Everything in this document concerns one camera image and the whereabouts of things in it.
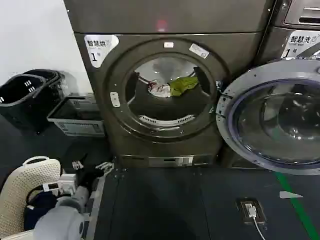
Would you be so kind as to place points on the white perforated laundry basket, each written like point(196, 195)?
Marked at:
point(17, 180)

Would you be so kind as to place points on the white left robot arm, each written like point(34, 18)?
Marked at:
point(62, 220)

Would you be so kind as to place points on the floor power socket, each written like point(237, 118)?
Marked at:
point(260, 212)

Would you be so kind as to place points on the grey washing machine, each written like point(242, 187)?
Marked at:
point(295, 17)

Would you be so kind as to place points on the dark blue clothes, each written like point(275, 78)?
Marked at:
point(40, 207)

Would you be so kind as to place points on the green garment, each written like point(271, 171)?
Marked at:
point(183, 85)

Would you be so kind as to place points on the grey floor tape piece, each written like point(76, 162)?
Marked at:
point(290, 195)

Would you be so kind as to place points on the grey dryer with number label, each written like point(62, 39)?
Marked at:
point(175, 25)

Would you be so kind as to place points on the white and red garment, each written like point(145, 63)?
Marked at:
point(160, 89)

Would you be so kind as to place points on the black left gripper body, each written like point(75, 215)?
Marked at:
point(90, 178)

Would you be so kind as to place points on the green floor tape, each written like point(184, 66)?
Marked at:
point(295, 207)

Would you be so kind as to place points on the round glass dryer door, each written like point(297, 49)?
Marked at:
point(280, 117)

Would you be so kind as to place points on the black plastic basket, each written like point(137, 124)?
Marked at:
point(53, 80)
point(20, 105)

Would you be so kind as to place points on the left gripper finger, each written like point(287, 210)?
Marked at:
point(106, 167)
point(78, 164)

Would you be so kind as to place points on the grey plastic crate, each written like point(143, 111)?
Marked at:
point(77, 120)

